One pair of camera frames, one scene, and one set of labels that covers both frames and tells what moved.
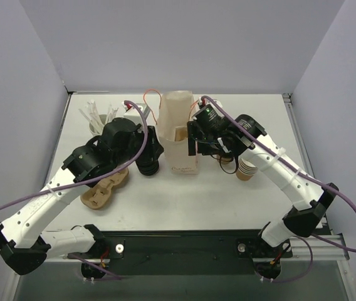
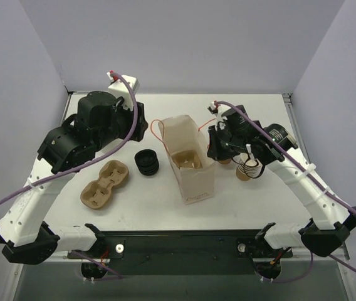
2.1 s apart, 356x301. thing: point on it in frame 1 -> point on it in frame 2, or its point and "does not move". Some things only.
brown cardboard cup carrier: [97, 197] does not move
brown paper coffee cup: [224, 160] does not move
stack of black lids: [148, 167] does not move
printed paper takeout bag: [175, 108] -> [190, 157]
